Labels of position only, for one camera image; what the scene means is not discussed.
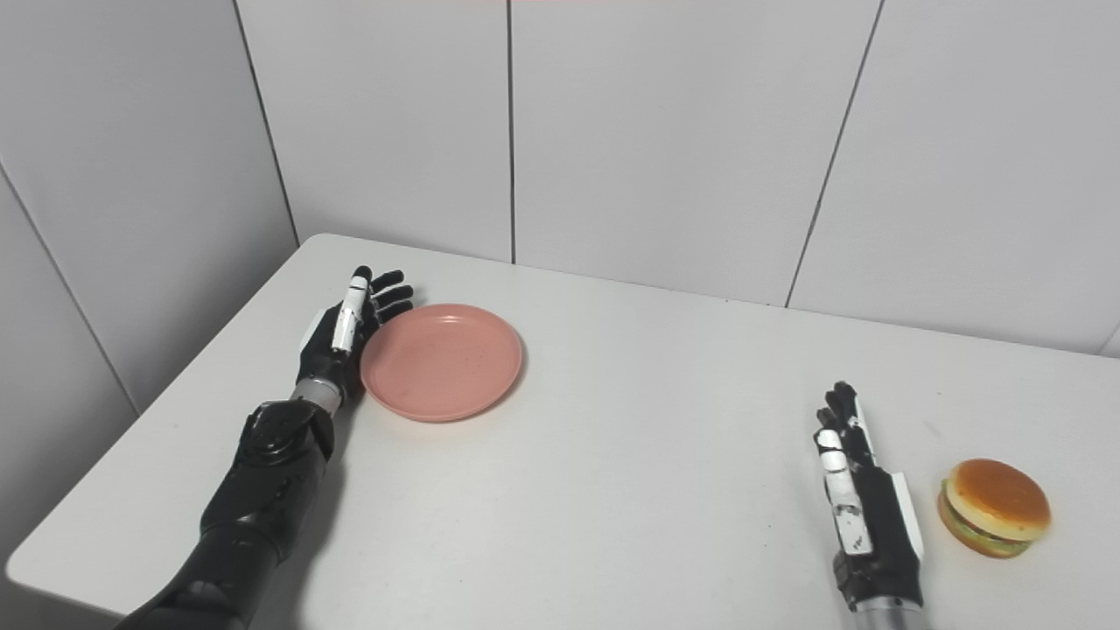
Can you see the black and white left hand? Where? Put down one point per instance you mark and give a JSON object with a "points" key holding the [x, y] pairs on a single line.
{"points": [[322, 346]]}

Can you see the black and white right hand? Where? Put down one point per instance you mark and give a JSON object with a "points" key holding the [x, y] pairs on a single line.
{"points": [[884, 534]]}

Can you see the toy hamburger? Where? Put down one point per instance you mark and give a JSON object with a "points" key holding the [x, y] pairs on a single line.
{"points": [[997, 499]]}

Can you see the pink round plate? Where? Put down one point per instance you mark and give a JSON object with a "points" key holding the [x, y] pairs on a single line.
{"points": [[442, 363]]}

